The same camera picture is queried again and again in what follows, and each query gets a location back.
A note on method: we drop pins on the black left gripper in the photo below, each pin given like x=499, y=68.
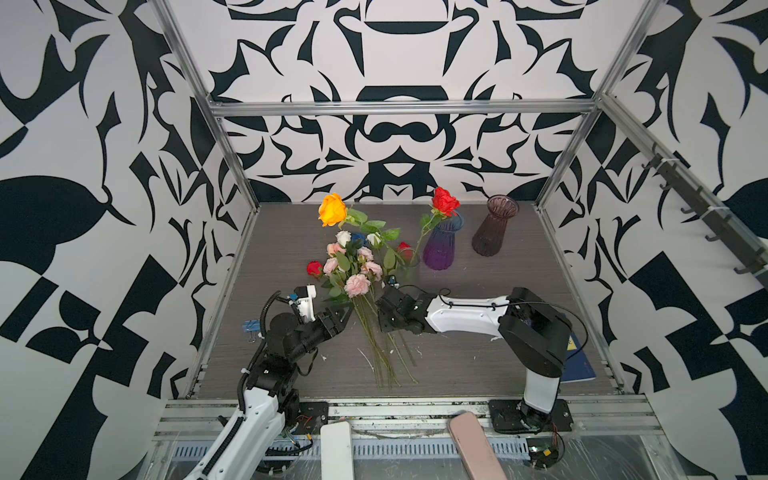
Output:
x=326, y=334

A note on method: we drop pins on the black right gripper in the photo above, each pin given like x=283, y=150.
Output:
x=382, y=321

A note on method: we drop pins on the bunch of artificial flowers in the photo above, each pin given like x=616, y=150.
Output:
x=351, y=273

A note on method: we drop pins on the small red artificial rose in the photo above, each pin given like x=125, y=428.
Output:
x=315, y=269

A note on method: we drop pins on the orange artificial rose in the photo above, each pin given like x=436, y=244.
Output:
x=357, y=231

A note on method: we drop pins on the large red artificial rose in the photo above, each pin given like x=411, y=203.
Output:
x=443, y=205

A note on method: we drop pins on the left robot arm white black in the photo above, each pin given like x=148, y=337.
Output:
x=268, y=403

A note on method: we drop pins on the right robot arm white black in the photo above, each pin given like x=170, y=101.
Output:
x=537, y=333

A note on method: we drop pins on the clear glass vase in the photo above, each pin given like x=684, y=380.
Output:
x=408, y=271

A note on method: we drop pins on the purple blue glass vase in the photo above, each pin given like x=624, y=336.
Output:
x=439, y=251

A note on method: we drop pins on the dark maroon glass vase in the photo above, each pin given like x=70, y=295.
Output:
x=488, y=239

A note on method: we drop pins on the blue binder clip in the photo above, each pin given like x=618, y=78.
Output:
x=253, y=329

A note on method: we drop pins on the white phone-like device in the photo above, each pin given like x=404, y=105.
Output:
x=337, y=461

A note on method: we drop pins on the pink phone-like device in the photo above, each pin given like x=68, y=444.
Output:
x=477, y=456

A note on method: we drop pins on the blue book yellow label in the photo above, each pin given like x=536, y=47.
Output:
x=577, y=367

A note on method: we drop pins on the small circuit board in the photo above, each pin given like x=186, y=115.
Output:
x=545, y=452

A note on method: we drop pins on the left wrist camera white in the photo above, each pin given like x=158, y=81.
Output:
x=301, y=302

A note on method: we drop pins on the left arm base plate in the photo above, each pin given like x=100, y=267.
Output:
x=307, y=417

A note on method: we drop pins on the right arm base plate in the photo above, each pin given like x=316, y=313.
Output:
x=516, y=417

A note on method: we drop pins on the grey hook rack rail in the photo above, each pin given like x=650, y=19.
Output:
x=703, y=205

